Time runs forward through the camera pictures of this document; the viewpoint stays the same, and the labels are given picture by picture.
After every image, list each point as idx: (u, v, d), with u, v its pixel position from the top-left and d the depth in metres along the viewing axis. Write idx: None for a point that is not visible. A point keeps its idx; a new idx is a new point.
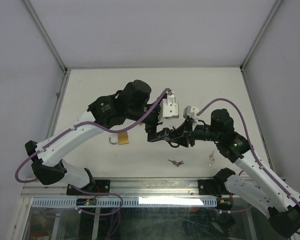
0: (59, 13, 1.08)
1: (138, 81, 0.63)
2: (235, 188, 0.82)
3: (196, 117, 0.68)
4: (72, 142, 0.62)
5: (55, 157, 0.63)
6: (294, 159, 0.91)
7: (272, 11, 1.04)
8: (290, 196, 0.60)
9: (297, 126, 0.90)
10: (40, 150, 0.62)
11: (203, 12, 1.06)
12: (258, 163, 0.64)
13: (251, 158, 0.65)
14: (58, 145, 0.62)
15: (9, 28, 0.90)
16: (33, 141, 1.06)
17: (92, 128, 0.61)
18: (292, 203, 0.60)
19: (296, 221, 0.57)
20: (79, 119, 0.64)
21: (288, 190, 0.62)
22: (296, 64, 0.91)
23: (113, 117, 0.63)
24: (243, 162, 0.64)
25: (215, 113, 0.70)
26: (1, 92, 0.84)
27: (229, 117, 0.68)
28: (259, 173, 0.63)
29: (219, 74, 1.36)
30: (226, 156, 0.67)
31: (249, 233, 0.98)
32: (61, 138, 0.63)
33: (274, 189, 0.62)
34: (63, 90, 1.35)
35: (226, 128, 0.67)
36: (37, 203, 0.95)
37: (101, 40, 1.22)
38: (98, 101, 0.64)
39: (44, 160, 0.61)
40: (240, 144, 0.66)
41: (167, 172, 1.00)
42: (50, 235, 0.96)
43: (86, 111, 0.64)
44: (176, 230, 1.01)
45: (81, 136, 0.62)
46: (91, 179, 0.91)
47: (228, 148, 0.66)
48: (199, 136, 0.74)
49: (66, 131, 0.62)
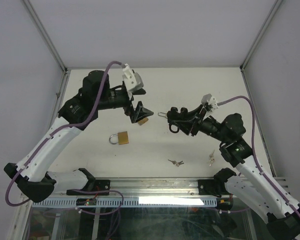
0: (59, 13, 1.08)
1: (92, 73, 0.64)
2: (236, 190, 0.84)
3: (216, 106, 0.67)
4: (53, 150, 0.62)
5: (40, 170, 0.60)
6: (294, 160, 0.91)
7: (272, 11, 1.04)
8: (288, 203, 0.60)
9: (297, 126, 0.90)
10: (22, 168, 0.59)
11: (202, 12, 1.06)
12: (258, 169, 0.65)
13: (252, 163, 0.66)
14: (39, 157, 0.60)
15: (9, 29, 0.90)
16: (33, 141, 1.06)
17: (68, 131, 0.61)
18: (290, 210, 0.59)
19: (292, 228, 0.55)
20: (53, 128, 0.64)
21: (286, 197, 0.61)
22: (297, 63, 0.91)
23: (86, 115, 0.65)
24: (243, 167, 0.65)
25: (228, 119, 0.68)
26: (1, 92, 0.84)
27: (242, 128, 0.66)
28: (259, 179, 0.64)
29: (219, 74, 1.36)
30: (227, 161, 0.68)
31: (249, 233, 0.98)
32: (41, 150, 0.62)
33: (273, 195, 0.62)
34: (63, 90, 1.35)
35: (236, 135, 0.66)
36: (37, 203, 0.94)
37: (101, 40, 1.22)
38: (66, 105, 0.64)
39: (30, 177, 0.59)
40: (242, 150, 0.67)
41: (167, 172, 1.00)
42: (50, 235, 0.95)
43: (58, 117, 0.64)
44: (176, 230, 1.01)
45: (61, 141, 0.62)
46: (90, 175, 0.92)
47: (229, 152, 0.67)
48: (203, 128, 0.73)
49: (43, 142, 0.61)
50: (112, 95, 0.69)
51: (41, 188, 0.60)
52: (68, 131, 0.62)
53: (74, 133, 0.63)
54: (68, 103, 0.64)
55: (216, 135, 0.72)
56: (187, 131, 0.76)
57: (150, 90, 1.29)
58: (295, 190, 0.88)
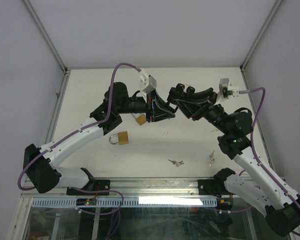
0: (59, 13, 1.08)
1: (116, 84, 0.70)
2: (235, 188, 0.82)
3: (236, 95, 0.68)
4: (78, 142, 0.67)
5: (61, 157, 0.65)
6: (294, 159, 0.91)
7: (272, 11, 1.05)
8: (286, 193, 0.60)
9: (297, 126, 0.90)
10: (47, 149, 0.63)
11: (202, 12, 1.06)
12: (256, 159, 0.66)
13: (250, 155, 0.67)
14: (65, 145, 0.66)
15: (9, 29, 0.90)
16: (33, 140, 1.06)
17: (97, 130, 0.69)
18: (289, 200, 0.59)
19: (291, 218, 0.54)
20: (83, 124, 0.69)
21: (285, 188, 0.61)
22: (296, 64, 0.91)
23: (111, 121, 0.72)
24: (241, 158, 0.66)
25: (239, 119, 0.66)
26: (1, 92, 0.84)
27: (250, 126, 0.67)
28: (257, 170, 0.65)
29: (219, 74, 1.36)
30: (225, 152, 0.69)
31: (249, 233, 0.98)
32: (68, 139, 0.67)
33: (271, 185, 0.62)
34: (63, 89, 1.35)
35: (242, 133, 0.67)
36: (37, 203, 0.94)
37: (101, 40, 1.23)
38: (98, 110, 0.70)
39: (51, 159, 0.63)
40: (240, 141, 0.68)
41: (167, 172, 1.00)
42: (50, 235, 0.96)
43: (89, 117, 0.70)
44: (176, 230, 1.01)
45: (87, 137, 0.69)
46: (91, 177, 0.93)
47: (228, 145, 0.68)
48: (209, 115, 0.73)
49: (73, 132, 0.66)
50: (132, 101, 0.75)
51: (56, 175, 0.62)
52: (96, 130, 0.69)
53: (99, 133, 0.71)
54: (99, 109, 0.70)
55: (219, 124, 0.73)
56: (190, 113, 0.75)
57: None
58: (295, 189, 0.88)
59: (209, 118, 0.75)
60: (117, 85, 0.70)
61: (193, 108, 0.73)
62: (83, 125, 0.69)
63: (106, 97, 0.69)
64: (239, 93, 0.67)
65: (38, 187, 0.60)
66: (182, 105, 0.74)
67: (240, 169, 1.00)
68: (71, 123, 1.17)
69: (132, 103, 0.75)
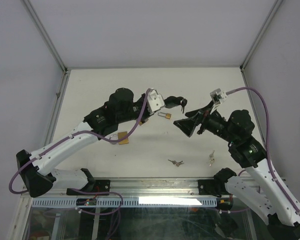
0: (59, 13, 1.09)
1: (119, 90, 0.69)
2: (236, 191, 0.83)
3: (225, 96, 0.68)
4: (69, 149, 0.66)
5: (51, 164, 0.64)
6: (294, 160, 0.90)
7: (272, 11, 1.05)
8: (298, 213, 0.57)
9: (297, 127, 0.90)
10: (36, 157, 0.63)
11: (202, 11, 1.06)
12: (272, 174, 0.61)
13: (265, 169, 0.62)
14: (55, 152, 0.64)
15: (9, 28, 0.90)
16: (33, 141, 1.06)
17: (89, 137, 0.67)
18: (299, 219, 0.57)
19: (298, 237, 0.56)
20: (75, 129, 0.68)
21: (297, 206, 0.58)
22: (296, 64, 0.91)
23: (106, 127, 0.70)
24: (255, 171, 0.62)
25: (235, 116, 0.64)
26: (2, 92, 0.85)
27: (250, 122, 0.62)
28: (271, 185, 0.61)
29: (219, 73, 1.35)
30: (239, 162, 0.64)
31: (249, 233, 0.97)
32: (57, 146, 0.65)
33: (283, 203, 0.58)
34: (63, 90, 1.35)
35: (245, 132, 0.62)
36: (38, 203, 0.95)
37: (100, 40, 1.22)
38: (93, 113, 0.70)
39: (40, 167, 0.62)
40: (255, 151, 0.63)
41: (166, 172, 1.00)
42: (50, 235, 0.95)
43: (82, 122, 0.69)
44: (176, 230, 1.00)
45: (78, 144, 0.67)
46: (90, 177, 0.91)
47: (241, 153, 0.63)
48: (210, 125, 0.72)
49: (63, 139, 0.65)
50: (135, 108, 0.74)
51: (48, 181, 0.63)
52: (88, 137, 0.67)
53: (92, 139, 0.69)
54: (94, 113, 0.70)
55: (223, 132, 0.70)
56: (189, 131, 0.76)
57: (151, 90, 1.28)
58: (296, 190, 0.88)
59: (214, 131, 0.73)
60: (119, 91, 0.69)
61: (191, 126, 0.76)
62: (75, 131, 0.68)
63: (108, 102, 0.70)
64: (226, 94, 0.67)
65: (30, 192, 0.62)
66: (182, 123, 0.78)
67: (240, 169, 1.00)
68: (71, 124, 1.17)
69: (135, 110, 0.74)
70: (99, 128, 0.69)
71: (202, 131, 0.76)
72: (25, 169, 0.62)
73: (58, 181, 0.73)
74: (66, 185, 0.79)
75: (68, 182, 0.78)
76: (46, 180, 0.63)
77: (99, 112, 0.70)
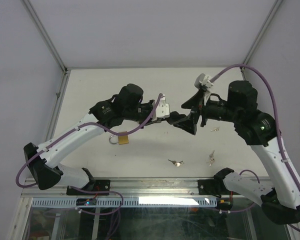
0: (59, 13, 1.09)
1: (131, 84, 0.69)
2: (233, 184, 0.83)
3: (210, 84, 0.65)
4: (75, 142, 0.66)
5: (58, 156, 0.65)
6: (294, 160, 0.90)
7: (272, 11, 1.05)
8: None
9: (297, 126, 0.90)
10: (43, 150, 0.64)
11: (202, 12, 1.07)
12: (282, 154, 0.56)
13: (275, 148, 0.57)
14: (62, 144, 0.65)
15: (9, 28, 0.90)
16: (33, 141, 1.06)
17: (95, 129, 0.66)
18: None
19: (299, 220, 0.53)
20: (82, 121, 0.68)
21: None
22: (297, 64, 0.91)
23: (113, 119, 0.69)
24: (263, 150, 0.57)
25: (233, 85, 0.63)
26: (2, 92, 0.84)
27: (251, 89, 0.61)
28: (278, 166, 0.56)
29: (219, 73, 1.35)
30: (247, 139, 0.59)
31: (249, 233, 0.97)
32: (64, 138, 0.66)
33: (290, 186, 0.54)
34: (63, 90, 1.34)
35: (248, 101, 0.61)
36: (37, 203, 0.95)
37: (100, 40, 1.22)
38: (99, 105, 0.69)
39: (47, 160, 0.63)
40: (267, 127, 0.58)
41: (166, 171, 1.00)
42: (50, 235, 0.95)
43: (88, 113, 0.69)
44: (176, 230, 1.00)
45: (84, 136, 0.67)
46: (91, 177, 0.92)
47: (251, 129, 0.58)
48: (210, 113, 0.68)
49: (70, 131, 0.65)
50: (139, 109, 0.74)
51: (56, 174, 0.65)
52: (94, 129, 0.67)
53: (99, 131, 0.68)
54: (100, 104, 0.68)
55: (227, 114, 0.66)
56: (192, 129, 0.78)
57: (151, 90, 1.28)
58: None
59: (218, 119, 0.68)
60: (128, 87, 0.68)
61: (191, 125, 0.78)
62: (81, 123, 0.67)
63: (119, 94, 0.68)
64: (210, 82, 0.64)
65: (39, 185, 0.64)
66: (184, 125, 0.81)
67: (241, 169, 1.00)
68: (71, 124, 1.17)
69: (139, 111, 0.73)
70: (105, 120, 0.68)
71: (205, 122, 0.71)
72: (33, 162, 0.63)
73: (62, 177, 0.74)
74: (67, 183, 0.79)
75: (70, 180, 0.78)
76: (54, 173, 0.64)
77: (106, 103, 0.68)
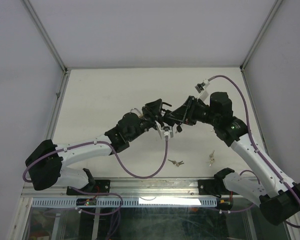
0: (59, 13, 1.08)
1: (134, 114, 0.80)
2: (232, 184, 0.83)
3: (207, 82, 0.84)
4: (91, 153, 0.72)
5: (72, 160, 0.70)
6: (294, 160, 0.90)
7: (272, 11, 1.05)
8: (282, 181, 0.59)
9: (297, 126, 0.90)
10: (64, 148, 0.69)
11: (202, 12, 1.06)
12: (253, 146, 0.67)
13: (247, 142, 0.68)
14: (79, 150, 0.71)
15: (9, 28, 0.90)
16: (33, 141, 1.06)
17: (109, 148, 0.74)
18: (284, 188, 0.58)
19: (285, 206, 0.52)
20: (99, 138, 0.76)
21: (280, 175, 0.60)
22: (296, 64, 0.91)
23: (120, 145, 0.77)
24: (238, 144, 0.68)
25: (214, 95, 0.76)
26: (1, 92, 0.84)
27: (227, 98, 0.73)
28: (253, 156, 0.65)
29: (219, 74, 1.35)
30: (223, 138, 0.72)
31: (249, 233, 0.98)
32: (83, 146, 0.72)
33: (267, 173, 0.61)
34: (63, 89, 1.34)
35: (223, 108, 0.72)
36: (37, 203, 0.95)
37: (101, 40, 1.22)
38: (111, 131, 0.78)
39: (64, 158, 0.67)
40: (238, 128, 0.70)
41: (166, 171, 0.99)
42: (50, 235, 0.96)
43: (104, 134, 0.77)
44: (176, 230, 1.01)
45: (98, 151, 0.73)
46: (91, 178, 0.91)
47: (225, 130, 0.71)
48: (196, 114, 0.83)
49: (89, 142, 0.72)
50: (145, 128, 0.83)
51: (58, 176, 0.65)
52: (107, 148, 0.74)
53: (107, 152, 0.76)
54: (112, 132, 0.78)
55: (208, 118, 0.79)
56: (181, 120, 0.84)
57: (151, 90, 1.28)
58: None
59: (202, 120, 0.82)
60: (132, 115, 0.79)
61: (182, 113, 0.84)
62: (98, 139, 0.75)
63: (119, 122, 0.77)
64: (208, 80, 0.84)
65: (41, 180, 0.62)
66: (174, 115, 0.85)
67: (241, 169, 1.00)
68: (71, 124, 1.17)
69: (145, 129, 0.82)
70: (115, 144, 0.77)
71: (192, 123, 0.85)
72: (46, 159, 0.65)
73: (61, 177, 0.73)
74: (66, 184, 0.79)
75: (69, 181, 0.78)
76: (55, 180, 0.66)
77: (115, 129, 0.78)
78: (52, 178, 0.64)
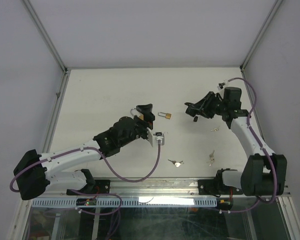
0: (59, 13, 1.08)
1: (128, 118, 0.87)
2: (228, 176, 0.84)
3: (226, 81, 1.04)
4: (77, 160, 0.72)
5: (57, 169, 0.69)
6: (293, 159, 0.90)
7: (272, 11, 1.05)
8: (262, 147, 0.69)
9: (297, 126, 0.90)
10: (47, 159, 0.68)
11: (202, 11, 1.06)
12: (247, 122, 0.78)
13: (243, 121, 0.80)
14: (64, 159, 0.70)
15: (9, 29, 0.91)
16: (33, 140, 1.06)
17: (97, 153, 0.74)
18: (262, 153, 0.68)
19: (257, 165, 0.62)
20: (85, 144, 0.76)
21: (263, 144, 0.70)
22: (296, 63, 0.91)
23: (111, 150, 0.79)
24: (235, 121, 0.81)
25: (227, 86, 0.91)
26: (1, 92, 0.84)
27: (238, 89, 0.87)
28: (244, 130, 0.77)
29: (219, 73, 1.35)
30: (226, 119, 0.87)
31: (249, 234, 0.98)
32: (68, 154, 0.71)
33: (251, 142, 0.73)
34: (63, 89, 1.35)
35: (230, 95, 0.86)
36: (38, 203, 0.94)
37: (101, 39, 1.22)
38: (102, 135, 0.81)
39: (48, 169, 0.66)
40: (240, 112, 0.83)
41: (166, 172, 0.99)
42: (50, 235, 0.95)
43: (92, 139, 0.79)
44: (176, 230, 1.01)
45: (86, 157, 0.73)
46: (91, 178, 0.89)
47: (229, 113, 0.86)
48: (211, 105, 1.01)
49: (75, 150, 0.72)
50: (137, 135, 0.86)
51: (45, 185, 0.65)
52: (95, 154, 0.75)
53: (95, 157, 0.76)
54: (102, 136, 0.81)
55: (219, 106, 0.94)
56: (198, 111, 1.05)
57: (151, 90, 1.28)
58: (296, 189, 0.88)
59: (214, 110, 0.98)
60: (126, 120, 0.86)
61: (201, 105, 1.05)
62: (85, 145, 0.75)
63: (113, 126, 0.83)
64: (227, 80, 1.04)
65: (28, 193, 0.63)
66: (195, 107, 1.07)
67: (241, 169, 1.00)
68: (71, 124, 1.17)
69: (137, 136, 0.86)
70: (104, 149, 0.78)
71: (210, 115, 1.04)
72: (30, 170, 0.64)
73: (51, 184, 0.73)
74: (62, 186, 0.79)
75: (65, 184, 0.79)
76: (43, 189, 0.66)
77: (106, 134, 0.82)
78: (39, 188, 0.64)
